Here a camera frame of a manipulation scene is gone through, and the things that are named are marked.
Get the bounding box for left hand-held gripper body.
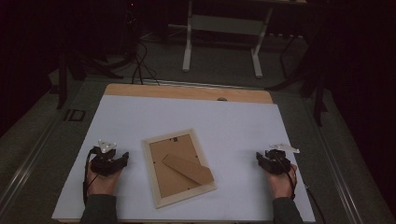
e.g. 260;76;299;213
89;139;124;177

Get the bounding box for black floor socket box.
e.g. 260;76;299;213
63;108;87;122

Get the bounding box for metal floor rail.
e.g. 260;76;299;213
0;121;68;216
306;99;365;224
141;78;266;91

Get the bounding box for person's left hand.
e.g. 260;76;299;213
87;162;122;196

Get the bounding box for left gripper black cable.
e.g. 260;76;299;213
81;147;100;207

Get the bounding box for wooden picture frame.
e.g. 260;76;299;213
142;128;218;209

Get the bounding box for white metal table frame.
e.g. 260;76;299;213
181;0;276;79

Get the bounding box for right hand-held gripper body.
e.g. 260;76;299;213
264;143;301;175

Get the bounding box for white paper sheet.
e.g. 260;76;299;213
50;94;317;223

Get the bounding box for black tripod stand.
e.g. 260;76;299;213
266;18;329;127
55;49;125;110

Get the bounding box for person's right hand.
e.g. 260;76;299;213
268;163;298;200

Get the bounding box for black floor cables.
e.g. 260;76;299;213
130;40;161;86

